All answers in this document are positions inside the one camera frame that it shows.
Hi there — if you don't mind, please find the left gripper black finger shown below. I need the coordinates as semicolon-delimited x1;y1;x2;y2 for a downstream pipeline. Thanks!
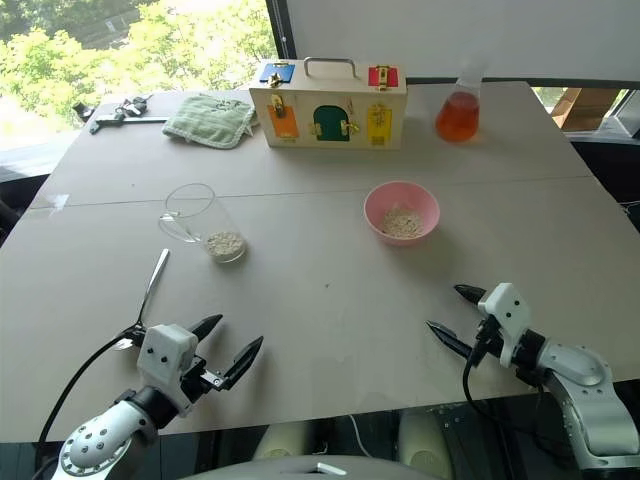
221;335;265;391
186;313;224;344

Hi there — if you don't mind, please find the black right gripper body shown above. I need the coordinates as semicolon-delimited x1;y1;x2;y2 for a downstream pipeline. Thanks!
468;317;504;367

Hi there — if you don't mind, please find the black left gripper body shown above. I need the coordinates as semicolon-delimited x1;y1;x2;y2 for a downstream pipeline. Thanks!
179;354;237;402

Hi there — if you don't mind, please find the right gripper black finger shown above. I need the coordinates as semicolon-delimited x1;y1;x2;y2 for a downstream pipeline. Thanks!
453;284;487;307
425;319;475;360

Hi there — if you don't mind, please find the clear dish of white rice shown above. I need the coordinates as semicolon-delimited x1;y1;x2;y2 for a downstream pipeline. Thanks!
205;230;247;261

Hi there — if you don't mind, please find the beige grain food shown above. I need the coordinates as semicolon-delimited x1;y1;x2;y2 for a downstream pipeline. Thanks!
382;207;425;237

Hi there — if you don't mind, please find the metal spoon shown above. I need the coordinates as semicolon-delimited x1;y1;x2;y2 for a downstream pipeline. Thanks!
130;248;172;337

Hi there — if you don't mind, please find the pale rounded shape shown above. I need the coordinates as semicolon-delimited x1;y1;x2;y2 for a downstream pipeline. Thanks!
398;408;455;467
253;421;322;462

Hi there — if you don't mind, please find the clear glass mug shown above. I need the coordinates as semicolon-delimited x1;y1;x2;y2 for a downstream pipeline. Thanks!
158;182;249;264

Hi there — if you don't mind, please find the pink bowl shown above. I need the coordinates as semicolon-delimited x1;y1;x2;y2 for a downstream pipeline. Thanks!
363;180;442;247

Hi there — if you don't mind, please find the grey robot torso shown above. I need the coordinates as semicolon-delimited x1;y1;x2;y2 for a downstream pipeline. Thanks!
182;452;454;480

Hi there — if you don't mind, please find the glass flask with orange liquid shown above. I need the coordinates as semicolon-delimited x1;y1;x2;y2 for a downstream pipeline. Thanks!
434;63;485;145

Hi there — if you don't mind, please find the green cloth towel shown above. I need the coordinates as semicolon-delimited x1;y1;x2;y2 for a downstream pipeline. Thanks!
161;92;258;151

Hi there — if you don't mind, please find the cardboard box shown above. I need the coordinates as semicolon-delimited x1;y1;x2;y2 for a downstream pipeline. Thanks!
548;86;629;132

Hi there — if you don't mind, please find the metal bar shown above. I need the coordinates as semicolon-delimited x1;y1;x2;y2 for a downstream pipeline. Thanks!
89;114;171;136

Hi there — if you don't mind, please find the bunch of keys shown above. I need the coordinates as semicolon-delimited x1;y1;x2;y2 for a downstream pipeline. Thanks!
111;94;153;120

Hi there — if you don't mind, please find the white board panel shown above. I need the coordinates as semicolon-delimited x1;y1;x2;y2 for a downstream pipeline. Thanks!
264;0;640;84

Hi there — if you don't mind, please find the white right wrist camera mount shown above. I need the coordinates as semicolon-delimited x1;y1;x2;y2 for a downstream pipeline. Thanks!
477;282;532;369

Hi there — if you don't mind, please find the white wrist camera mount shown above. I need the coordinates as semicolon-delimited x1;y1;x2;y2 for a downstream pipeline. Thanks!
136;323;199;419
477;282;532;369

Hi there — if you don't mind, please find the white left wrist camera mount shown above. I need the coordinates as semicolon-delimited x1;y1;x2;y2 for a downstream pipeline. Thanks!
136;323;199;419

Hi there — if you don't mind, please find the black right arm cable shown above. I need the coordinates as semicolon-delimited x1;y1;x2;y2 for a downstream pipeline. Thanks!
461;344;581;457

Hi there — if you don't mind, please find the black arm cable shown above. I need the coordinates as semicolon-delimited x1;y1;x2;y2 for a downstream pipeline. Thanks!
37;327;147;444
461;344;581;457

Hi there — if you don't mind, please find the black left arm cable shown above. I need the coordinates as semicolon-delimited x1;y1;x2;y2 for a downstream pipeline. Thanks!
37;327;147;444

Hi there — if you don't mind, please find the thin white cable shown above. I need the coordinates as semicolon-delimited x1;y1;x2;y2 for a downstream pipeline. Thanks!
347;413;374;457

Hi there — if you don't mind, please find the wooden lock box with handle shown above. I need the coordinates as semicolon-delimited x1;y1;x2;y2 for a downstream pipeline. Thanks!
248;55;409;151

